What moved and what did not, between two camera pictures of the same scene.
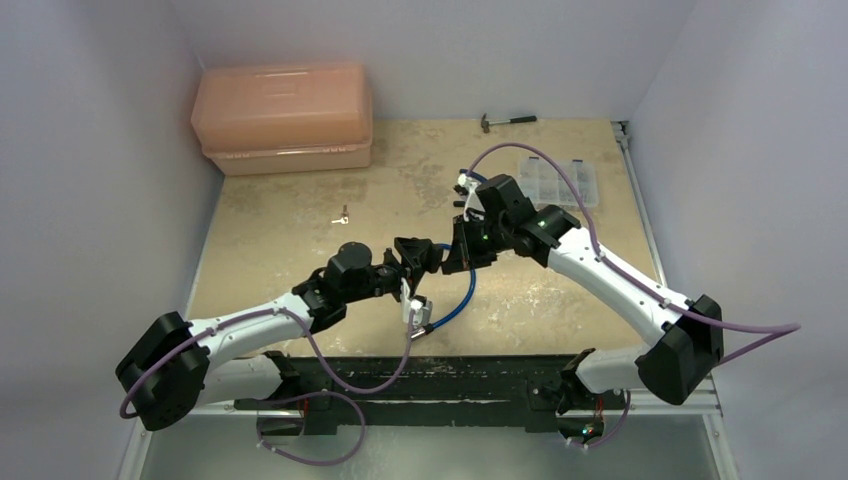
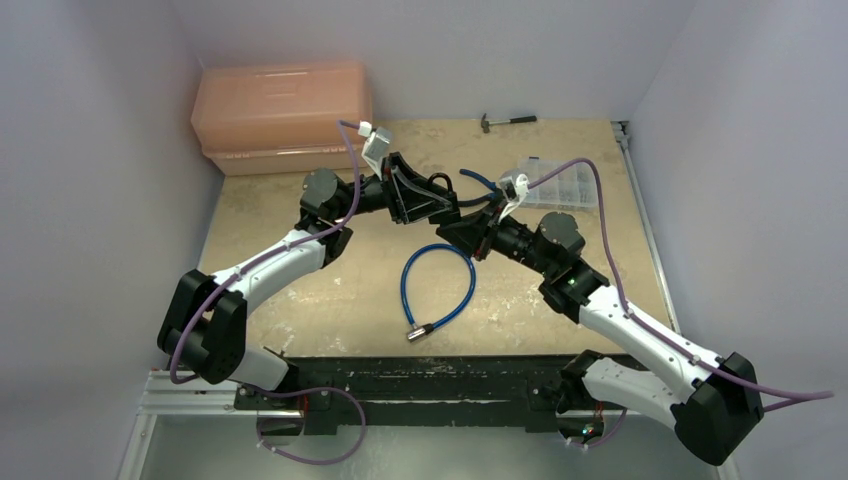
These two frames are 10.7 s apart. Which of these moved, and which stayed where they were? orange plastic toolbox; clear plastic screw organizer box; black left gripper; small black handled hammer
Moved: black left gripper
Stayed: orange plastic toolbox; small black handled hammer; clear plastic screw organizer box
